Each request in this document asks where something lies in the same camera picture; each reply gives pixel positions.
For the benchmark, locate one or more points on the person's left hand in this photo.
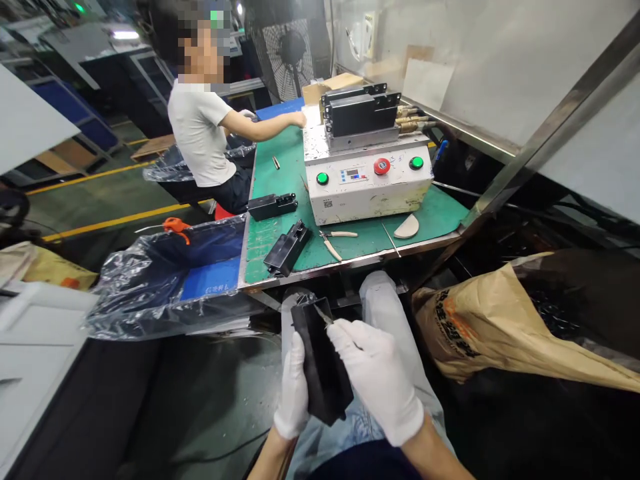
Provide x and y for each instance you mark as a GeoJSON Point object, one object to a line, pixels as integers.
{"type": "Point", "coordinates": [292, 395]}

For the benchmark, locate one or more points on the person's right hand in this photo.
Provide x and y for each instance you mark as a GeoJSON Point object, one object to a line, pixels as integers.
{"type": "Point", "coordinates": [375, 375]}

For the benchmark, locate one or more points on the person's right fingers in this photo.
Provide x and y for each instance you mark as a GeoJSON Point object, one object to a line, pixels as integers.
{"type": "Point", "coordinates": [350, 336]}

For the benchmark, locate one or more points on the small trimming knife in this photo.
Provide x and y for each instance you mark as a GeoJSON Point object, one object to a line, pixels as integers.
{"type": "Point", "coordinates": [322, 317]}

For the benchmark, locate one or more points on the black plastic housing part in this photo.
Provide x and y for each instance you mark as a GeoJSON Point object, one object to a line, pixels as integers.
{"type": "Point", "coordinates": [286, 248]}
{"type": "Point", "coordinates": [272, 205]}
{"type": "Point", "coordinates": [320, 360]}

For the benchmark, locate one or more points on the thin metal rod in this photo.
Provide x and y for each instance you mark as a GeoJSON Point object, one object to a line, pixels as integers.
{"type": "Point", "coordinates": [390, 240]}

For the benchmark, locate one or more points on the beige semicircular pad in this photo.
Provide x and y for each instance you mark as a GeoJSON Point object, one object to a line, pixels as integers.
{"type": "Point", "coordinates": [407, 227]}

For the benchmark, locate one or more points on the green table mat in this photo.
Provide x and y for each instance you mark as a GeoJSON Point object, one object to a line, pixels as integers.
{"type": "Point", "coordinates": [345, 200]}

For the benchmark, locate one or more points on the white control box machine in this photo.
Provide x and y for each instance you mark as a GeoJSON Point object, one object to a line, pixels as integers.
{"type": "Point", "coordinates": [370, 172]}

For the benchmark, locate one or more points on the brown paper sack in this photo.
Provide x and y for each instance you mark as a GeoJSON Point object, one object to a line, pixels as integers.
{"type": "Point", "coordinates": [520, 325]}

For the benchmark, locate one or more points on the blue bin with plastic liner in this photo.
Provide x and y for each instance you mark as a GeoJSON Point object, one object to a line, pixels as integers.
{"type": "Point", "coordinates": [172, 280]}

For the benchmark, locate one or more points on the orange air blow gun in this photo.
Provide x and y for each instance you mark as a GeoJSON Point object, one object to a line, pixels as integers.
{"type": "Point", "coordinates": [177, 228]}

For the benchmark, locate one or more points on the black metal fixture block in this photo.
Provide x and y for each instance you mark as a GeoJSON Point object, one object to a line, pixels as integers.
{"type": "Point", "coordinates": [357, 112]}

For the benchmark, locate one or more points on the blue mat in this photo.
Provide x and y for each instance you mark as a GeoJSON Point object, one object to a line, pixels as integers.
{"type": "Point", "coordinates": [281, 111]}

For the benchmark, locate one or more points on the cardboard box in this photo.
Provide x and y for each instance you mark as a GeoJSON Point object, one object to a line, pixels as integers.
{"type": "Point", "coordinates": [330, 87]}

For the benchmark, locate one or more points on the wooden pallet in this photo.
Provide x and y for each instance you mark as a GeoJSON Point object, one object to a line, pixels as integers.
{"type": "Point", "coordinates": [150, 148]}

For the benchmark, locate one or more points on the black standing fan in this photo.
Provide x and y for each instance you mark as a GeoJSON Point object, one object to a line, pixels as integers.
{"type": "Point", "coordinates": [285, 55]}

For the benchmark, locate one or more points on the yellow paper sack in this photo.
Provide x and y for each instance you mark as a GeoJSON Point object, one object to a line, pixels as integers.
{"type": "Point", "coordinates": [55, 272]}

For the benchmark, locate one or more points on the grey cabinet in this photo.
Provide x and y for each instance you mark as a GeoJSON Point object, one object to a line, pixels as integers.
{"type": "Point", "coordinates": [35, 365]}

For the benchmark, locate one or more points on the blue storage rack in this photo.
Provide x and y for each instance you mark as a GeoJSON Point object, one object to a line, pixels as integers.
{"type": "Point", "coordinates": [80, 115]}

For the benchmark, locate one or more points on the steel frame post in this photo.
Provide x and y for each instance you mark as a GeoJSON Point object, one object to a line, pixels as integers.
{"type": "Point", "coordinates": [550, 125]}

